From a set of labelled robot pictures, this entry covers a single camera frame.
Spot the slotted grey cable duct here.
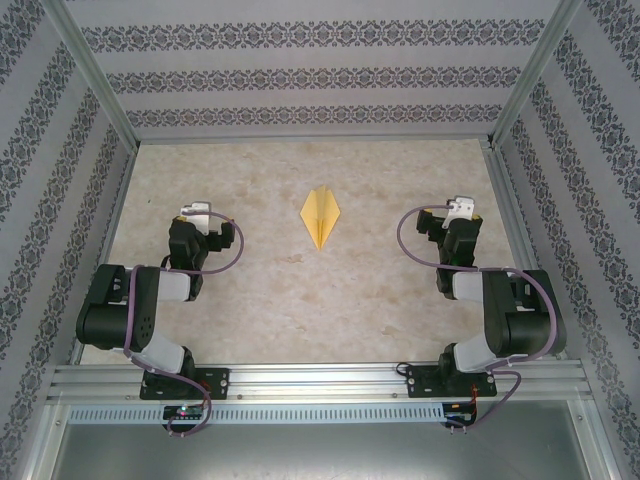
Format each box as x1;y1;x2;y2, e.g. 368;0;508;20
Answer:
67;402;447;426

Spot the aluminium frame post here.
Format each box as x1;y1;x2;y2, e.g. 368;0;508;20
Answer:
486;0;585;147
42;0;140;147

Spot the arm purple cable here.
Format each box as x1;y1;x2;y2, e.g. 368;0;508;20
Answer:
397;202;559;435
123;209;246;440

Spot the aluminium frame crossbar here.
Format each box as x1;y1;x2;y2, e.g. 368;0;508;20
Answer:
135;132;494;146

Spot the yellow paper sheet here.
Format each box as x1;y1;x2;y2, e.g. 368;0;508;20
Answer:
298;185;343;251

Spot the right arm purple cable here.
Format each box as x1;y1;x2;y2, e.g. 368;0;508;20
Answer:
397;202;559;435

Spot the small circuit board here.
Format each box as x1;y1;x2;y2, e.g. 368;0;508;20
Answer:
444;401;480;425
163;403;204;422

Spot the aluminium mounting rail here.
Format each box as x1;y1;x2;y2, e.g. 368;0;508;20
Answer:
47;360;594;404

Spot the aluminium table edge rail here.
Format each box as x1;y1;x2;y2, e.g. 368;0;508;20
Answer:
68;144;140;364
481;142;570;362

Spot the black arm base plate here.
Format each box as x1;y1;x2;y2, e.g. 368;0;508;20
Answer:
139;367;231;401
405;363;499;400

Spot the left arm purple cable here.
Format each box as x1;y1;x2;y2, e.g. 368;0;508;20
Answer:
123;209;246;440

